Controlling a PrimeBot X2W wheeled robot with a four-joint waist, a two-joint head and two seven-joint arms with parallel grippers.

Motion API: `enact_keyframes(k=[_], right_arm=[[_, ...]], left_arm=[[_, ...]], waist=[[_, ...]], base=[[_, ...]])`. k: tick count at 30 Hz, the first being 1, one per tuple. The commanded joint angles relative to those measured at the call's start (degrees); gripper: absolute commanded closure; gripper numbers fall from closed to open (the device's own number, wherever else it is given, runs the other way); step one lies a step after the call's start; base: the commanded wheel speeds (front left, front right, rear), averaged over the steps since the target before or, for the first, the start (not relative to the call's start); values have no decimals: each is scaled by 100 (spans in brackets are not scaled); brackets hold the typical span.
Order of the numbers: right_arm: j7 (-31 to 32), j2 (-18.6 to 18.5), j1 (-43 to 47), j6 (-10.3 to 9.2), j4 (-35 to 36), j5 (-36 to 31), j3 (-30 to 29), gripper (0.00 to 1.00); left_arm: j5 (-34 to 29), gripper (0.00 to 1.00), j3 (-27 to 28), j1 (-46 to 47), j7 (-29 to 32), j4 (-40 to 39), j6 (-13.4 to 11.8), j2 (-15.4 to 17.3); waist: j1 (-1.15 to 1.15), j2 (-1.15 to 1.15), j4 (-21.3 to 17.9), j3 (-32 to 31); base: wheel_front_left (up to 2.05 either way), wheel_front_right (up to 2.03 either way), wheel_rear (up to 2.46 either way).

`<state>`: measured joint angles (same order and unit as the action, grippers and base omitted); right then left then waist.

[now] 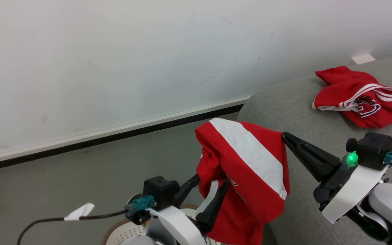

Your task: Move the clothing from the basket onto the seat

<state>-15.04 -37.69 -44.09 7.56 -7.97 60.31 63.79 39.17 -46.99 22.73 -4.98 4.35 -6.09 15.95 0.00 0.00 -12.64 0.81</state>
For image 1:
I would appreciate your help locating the white and black baseboard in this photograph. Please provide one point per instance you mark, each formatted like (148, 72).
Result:
(114, 134)

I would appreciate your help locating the red white striped shirt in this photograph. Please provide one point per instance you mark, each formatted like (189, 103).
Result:
(250, 170)

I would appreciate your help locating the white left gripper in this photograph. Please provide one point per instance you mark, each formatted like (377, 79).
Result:
(179, 224)

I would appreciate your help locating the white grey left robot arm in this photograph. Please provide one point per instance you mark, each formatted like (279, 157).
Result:
(138, 241)

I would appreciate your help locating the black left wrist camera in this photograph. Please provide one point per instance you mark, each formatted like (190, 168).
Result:
(160, 190)

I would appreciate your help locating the red jersey striped trim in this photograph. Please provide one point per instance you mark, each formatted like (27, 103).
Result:
(356, 92)

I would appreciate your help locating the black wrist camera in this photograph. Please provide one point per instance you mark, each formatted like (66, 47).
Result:
(373, 149)
(160, 190)

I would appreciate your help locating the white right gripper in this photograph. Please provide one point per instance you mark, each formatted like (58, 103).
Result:
(349, 190)

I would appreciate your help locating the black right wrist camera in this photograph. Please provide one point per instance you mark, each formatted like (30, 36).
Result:
(373, 149)

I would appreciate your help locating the white laundry basket brown rim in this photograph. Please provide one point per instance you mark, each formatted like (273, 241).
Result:
(128, 232)

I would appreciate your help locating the grey fabric sofa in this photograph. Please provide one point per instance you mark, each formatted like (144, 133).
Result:
(318, 112)

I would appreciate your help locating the white wall socket box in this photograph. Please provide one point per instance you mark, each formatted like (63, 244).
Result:
(363, 59)

